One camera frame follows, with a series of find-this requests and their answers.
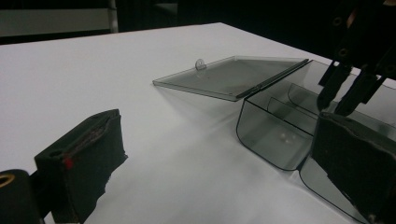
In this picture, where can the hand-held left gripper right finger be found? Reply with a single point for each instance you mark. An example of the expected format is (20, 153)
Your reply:
(358, 158)

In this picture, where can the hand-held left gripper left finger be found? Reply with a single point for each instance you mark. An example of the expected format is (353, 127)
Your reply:
(84, 161)

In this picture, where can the smoky transparent plastic lidded box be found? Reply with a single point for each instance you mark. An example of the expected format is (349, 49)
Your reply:
(274, 140)

